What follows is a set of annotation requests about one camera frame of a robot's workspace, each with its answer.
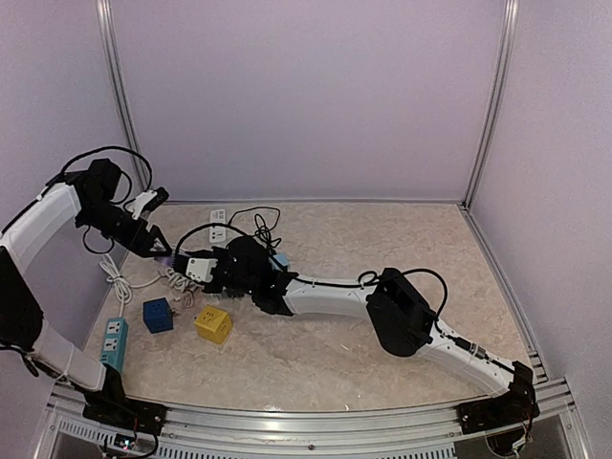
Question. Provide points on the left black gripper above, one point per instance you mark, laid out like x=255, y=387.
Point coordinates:
x=141, y=248

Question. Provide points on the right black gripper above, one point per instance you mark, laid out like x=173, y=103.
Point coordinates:
x=222, y=251

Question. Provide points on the dark blue cube socket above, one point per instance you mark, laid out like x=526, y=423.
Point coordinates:
x=157, y=315

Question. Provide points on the purple power strip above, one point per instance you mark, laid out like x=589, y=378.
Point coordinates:
x=165, y=260

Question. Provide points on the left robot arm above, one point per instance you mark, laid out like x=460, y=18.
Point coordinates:
x=42, y=277

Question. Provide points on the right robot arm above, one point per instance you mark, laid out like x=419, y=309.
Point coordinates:
x=404, y=323

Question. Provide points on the light blue charger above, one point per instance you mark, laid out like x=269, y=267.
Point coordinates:
x=280, y=262

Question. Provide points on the white power strip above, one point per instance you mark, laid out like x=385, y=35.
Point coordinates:
x=217, y=231

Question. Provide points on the yellow cube socket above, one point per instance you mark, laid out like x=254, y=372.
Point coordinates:
x=213, y=324

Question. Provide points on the teal power strip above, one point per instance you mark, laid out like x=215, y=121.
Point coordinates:
x=114, y=343

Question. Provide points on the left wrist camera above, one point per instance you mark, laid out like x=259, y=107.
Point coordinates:
x=147, y=201

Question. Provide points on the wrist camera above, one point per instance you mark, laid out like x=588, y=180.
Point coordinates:
x=198, y=270
x=147, y=201

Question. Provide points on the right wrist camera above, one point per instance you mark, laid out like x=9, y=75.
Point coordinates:
x=198, y=270

